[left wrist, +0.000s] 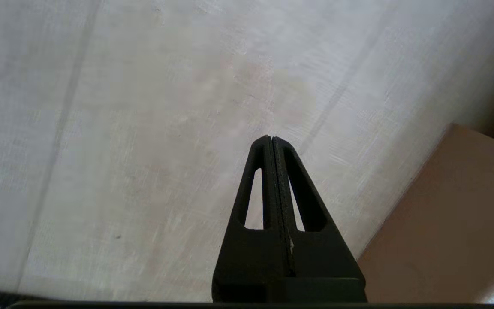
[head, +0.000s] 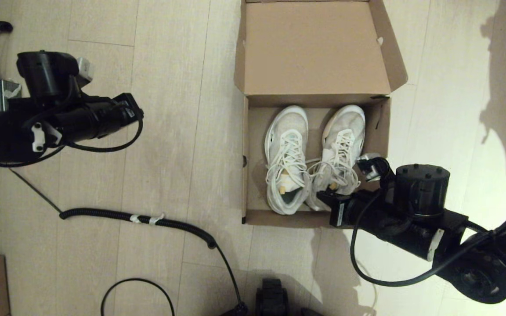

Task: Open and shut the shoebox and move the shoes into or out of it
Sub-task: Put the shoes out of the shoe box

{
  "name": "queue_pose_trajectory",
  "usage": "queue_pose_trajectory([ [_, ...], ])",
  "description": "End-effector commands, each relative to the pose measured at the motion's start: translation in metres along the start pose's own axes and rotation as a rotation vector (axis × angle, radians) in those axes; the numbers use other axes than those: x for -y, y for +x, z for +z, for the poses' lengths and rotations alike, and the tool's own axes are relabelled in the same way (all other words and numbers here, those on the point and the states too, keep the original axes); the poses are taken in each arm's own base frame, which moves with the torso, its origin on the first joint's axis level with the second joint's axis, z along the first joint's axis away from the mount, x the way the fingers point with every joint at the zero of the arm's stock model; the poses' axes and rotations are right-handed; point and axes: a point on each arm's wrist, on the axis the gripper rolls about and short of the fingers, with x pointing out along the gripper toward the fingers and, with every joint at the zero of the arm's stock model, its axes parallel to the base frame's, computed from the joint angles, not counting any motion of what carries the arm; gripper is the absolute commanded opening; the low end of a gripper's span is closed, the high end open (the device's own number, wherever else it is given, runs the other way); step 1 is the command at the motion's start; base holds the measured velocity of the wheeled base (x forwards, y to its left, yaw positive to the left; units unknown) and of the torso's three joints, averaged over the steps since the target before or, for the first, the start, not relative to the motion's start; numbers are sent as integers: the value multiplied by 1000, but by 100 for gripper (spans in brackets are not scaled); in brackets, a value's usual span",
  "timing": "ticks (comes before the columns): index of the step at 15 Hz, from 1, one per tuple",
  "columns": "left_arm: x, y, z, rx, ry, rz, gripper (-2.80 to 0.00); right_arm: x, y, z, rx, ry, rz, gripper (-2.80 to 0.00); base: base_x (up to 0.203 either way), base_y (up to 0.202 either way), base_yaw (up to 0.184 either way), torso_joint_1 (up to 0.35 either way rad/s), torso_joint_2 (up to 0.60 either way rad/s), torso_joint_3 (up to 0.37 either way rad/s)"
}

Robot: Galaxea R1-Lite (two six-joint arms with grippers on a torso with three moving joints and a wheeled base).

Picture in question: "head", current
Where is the white lace-up sneaker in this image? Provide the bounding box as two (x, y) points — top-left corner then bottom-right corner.
(306, 104), (366, 212)
(264, 105), (314, 215)

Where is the brown cardboard shoe box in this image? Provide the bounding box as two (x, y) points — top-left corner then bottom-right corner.
(234, 0), (408, 229)

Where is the black left wrist camera cable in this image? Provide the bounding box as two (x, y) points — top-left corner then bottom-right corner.
(66, 116), (145, 153)

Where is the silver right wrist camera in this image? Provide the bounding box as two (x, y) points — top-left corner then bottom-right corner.
(358, 154), (387, 181)

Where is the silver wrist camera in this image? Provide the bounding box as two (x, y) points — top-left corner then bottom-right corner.
(358, 154), (387, 181)
(76, 57), (94, 83)

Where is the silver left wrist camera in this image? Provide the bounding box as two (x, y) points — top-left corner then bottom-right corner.
(76, 57), (94, 83)

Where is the thin dark wire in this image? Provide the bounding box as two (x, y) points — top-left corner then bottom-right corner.
(9, 169), (62, 212)

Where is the black corrugated cable conduit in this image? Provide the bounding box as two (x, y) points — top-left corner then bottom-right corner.
(59, 208), (248, 316)

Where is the thin black cable loop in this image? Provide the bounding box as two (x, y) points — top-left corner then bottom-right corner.
(101, 278), (175, 316)

